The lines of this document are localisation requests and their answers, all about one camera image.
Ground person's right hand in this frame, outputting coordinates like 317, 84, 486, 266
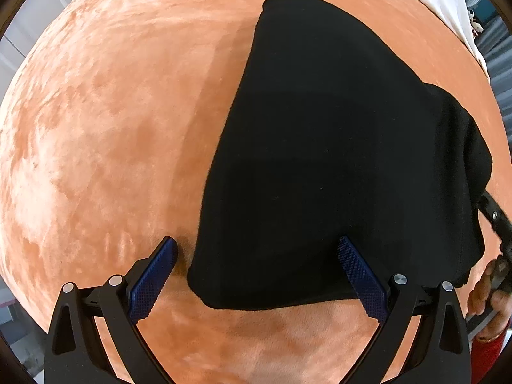
467, 258, 512, 342

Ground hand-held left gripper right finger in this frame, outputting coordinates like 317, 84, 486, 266
337, 235, 469, 384

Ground white wardrobe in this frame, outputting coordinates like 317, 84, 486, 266
0, 16, 44, 89

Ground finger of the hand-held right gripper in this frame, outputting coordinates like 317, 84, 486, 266
476, 190, 512, 251

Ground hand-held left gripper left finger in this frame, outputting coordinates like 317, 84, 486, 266
43, 236, 180, 384

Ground orange plush blanket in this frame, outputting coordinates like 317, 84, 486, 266
0, 0, 508, 384

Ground person's right forearm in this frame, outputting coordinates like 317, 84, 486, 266
471, 322, 512, 384

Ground black pants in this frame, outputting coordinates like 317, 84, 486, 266
187, 0, 493, 310

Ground grey curtain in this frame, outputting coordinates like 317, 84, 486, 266
482, 12, 512, 140

